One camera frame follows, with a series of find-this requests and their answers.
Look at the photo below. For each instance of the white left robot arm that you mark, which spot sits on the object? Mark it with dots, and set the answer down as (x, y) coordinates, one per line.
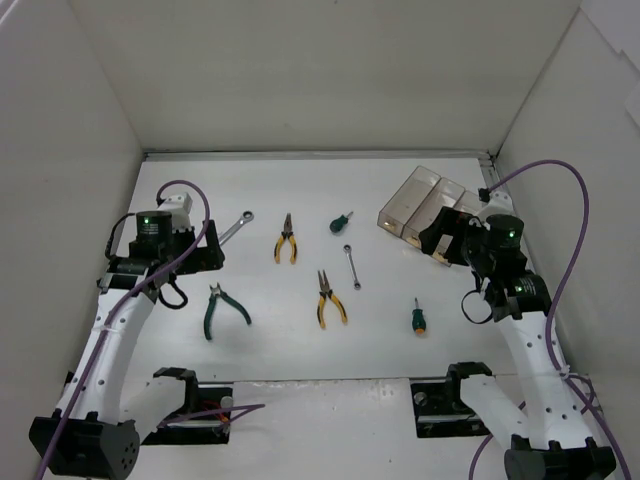
(91, 432)

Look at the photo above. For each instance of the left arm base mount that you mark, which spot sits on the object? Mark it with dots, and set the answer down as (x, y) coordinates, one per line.
(202, 431)

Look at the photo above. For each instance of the yellow pliers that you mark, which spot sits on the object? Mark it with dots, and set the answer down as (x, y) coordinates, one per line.
(327, 295)
(286, 235)

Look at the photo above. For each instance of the clear bin right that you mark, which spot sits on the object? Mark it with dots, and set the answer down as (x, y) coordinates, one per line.
(469, 203)

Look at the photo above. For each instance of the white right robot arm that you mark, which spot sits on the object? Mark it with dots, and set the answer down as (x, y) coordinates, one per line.
(548, 438)

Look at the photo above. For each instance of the stubby green screwdriver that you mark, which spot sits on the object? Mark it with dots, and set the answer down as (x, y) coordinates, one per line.
(338, 224)

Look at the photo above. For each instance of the clear bin middle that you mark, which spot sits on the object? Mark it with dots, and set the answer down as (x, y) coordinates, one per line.
(445, 193)

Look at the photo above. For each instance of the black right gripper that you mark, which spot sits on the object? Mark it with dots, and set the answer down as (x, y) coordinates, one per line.
(442, 232)

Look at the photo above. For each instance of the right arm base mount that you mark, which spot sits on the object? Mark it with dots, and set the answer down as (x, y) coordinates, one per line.
(437, 416)

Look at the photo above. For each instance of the green orange screwdriver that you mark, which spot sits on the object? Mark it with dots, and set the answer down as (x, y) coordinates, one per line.
(418, 321)

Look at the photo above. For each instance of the large silver ratchet wrench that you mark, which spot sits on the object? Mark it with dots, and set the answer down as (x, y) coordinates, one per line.
(246, 217)

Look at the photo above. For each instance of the small silver ratchet wrench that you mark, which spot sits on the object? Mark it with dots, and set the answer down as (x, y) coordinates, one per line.
(348, 252)

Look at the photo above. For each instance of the clear bin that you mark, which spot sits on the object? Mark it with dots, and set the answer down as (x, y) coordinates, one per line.
(469, 203)
(445, 193)
(397, 212)

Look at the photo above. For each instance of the clear bin left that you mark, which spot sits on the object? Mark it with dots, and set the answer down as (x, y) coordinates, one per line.
(397, 212)

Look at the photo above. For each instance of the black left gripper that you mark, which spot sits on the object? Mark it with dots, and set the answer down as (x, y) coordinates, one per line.
(205, 248)

